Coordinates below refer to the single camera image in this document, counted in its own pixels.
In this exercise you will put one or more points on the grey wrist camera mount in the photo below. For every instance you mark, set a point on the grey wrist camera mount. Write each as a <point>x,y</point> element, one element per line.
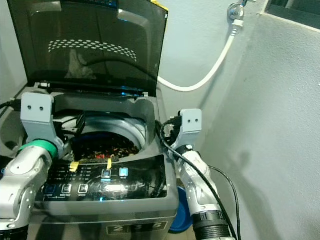
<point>36,115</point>
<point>191,122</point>

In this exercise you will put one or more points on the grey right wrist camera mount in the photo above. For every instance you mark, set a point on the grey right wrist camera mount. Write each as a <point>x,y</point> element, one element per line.
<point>191,122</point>

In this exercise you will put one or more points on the yellow tape strip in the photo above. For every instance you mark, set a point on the yellow tape strip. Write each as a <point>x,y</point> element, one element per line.
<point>109,163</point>
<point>74,166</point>

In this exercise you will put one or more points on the dark window frame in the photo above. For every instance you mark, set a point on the dark window frame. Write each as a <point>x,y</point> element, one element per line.
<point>295,10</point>

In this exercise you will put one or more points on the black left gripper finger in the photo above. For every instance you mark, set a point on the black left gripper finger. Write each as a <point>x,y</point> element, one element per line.
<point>81,124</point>

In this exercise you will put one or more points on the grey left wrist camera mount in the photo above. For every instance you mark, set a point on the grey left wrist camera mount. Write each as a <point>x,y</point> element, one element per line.
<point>36,115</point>

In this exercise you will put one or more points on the black glossy washer control panel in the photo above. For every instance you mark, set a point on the black glossy washer control panel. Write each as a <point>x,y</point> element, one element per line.
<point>140,185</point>

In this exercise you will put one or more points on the dark patterned laundry pile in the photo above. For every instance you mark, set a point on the dark patterned laundry pile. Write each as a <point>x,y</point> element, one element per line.
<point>110,150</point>

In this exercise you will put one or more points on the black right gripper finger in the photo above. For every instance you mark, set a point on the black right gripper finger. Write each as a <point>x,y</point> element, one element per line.
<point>161,132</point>

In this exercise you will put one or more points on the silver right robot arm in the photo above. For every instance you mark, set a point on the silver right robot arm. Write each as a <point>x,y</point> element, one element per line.
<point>200,195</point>

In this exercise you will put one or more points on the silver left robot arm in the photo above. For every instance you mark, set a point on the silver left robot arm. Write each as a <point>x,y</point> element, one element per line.
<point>20,185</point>

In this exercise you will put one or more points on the grey top-load washing machine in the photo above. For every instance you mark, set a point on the grey top-load washing machine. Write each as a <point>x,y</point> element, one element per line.
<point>80,215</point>

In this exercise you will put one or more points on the black number label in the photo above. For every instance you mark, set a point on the black number label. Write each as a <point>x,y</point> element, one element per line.
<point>137,229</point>

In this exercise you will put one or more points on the dark transparent washer lid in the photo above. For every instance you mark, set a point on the dark transparent washer lid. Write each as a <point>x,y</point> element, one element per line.
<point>80,30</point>

